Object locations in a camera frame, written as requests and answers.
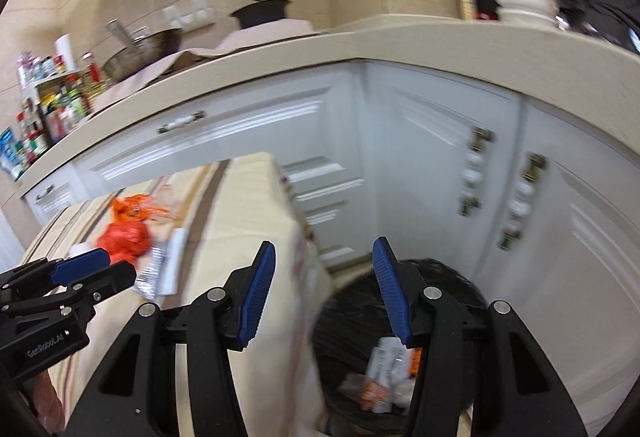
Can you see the steel wok pan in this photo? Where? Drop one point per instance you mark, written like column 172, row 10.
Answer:
column 139, row 53

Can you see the drawer handle left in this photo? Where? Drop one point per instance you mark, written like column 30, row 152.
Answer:
column 45, row 193

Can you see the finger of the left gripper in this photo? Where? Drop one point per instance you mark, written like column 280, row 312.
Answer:
column 97, row 287
column 43, row 274

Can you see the left hand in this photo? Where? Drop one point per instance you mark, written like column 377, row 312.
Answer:
column 49, row 408

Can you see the black clay pot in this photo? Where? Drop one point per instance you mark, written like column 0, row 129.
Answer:
column 261, row 12

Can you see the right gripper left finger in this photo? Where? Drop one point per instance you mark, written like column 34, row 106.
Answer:
column 254, row 292

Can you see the white condiment rack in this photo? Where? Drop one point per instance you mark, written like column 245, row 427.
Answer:
column 57, row 103

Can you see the paper towel roll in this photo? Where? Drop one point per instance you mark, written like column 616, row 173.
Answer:
column 63, row 48

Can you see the white stacked bowls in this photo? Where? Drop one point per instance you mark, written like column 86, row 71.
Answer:
column 539, row 13

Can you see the cabinet handle left door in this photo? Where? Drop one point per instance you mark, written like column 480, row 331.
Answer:
column 472, row 176

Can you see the wall switch panel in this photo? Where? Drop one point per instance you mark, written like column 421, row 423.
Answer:
column 200, row 16

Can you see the white milk powder pouch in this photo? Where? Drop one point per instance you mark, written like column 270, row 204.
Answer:
column 168, row 280

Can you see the cabinet handle door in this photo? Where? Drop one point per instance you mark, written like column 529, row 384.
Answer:
column 472, row 176
column 520, row 205

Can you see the red knotted plastic bag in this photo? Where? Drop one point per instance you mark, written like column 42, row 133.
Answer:
column 125, row 241

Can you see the blue snack packet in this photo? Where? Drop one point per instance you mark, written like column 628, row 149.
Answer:
column 9, row 158

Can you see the white PICC packet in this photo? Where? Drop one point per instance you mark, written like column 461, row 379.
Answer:
column 388, row 382

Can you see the striped tablecloth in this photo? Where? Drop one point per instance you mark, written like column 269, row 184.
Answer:
column 172, row 366

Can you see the red lid jar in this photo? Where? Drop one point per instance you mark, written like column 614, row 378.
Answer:
column 37, row 142

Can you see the cabinet handle right door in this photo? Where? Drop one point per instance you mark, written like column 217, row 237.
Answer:
column 520, row 205

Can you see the orange bag with black print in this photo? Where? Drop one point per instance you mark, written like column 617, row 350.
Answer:
column 137, row 207

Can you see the black lined trash bin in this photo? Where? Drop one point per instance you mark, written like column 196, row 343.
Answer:
column 347, row 330

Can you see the silver foil wrapper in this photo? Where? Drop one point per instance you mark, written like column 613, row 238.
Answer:
column 147, row 280

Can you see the cooking oil bottle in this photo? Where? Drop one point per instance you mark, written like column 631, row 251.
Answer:
column 96, row 83

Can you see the clear bag orange label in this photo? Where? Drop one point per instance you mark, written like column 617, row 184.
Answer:
column 352, row 385

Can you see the drawer handle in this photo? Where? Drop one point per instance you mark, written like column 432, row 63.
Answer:
column 45, row 193
column 181, row 122

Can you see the drawer handle centre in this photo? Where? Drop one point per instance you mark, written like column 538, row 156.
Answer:
column 181, row 122

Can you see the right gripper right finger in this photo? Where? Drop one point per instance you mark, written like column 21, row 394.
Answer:
column 386, row 270

